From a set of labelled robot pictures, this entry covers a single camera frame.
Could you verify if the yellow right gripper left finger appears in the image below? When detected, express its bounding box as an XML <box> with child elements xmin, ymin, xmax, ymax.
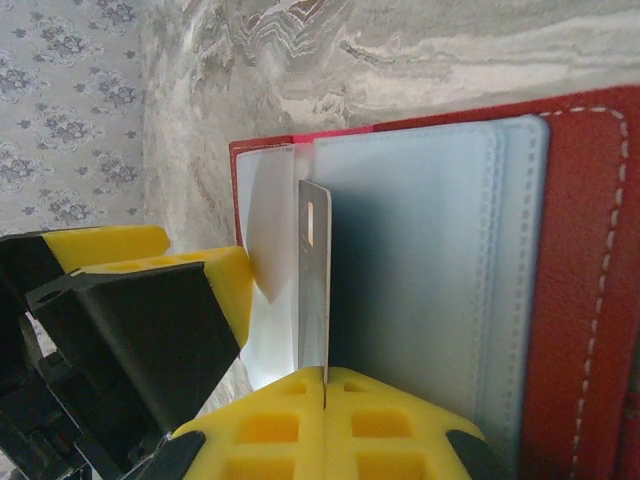
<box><xmin>167</xmin><ymin>367</ymin><xmax>327</xmax><ymax>480</ymax></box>

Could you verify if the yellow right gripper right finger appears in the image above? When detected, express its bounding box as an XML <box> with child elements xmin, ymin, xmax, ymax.
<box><xmin>325</xmin><ymin>366</ymin><xmax>501</xmax><ymax>480</ymax></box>

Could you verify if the black credit card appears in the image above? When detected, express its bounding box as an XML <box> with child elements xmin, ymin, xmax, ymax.
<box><xmin>297</xmin><ymin>179</ymin><xmax>334</xmax><ymax>401</ymax></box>

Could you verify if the red card holder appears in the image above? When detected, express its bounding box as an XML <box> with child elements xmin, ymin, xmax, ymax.
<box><xmin>228</xmin><ymin>84</ymin><xmax>640</xmax><ymax>480</ymax></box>

